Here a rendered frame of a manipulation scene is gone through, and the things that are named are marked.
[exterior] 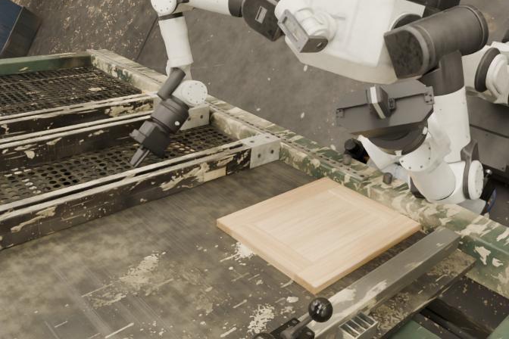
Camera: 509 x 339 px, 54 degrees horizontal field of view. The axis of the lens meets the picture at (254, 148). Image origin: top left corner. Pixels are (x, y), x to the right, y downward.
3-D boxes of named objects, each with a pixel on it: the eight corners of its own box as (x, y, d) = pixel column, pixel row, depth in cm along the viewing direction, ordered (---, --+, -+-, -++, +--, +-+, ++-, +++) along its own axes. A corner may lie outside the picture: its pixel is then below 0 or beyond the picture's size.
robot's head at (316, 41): (316, 4, 101) (288, 2, 97) (339, 33, 98) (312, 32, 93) (300, 29, 105) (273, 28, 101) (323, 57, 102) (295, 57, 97)
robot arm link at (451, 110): (426, 174, 113) (413, 81, 105) (488, 178, 105) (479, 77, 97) (410, 201, 105) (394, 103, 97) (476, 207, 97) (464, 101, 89)
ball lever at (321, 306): (300, 342, 85) (342, 309, 76) (285, 353, 82) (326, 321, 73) (287, 322, 86) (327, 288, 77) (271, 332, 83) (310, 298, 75)
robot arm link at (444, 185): (387, 176, 92) (418, 213, 106) (444, 180, 86) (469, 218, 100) (398, 125, 96) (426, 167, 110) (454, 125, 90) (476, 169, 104)
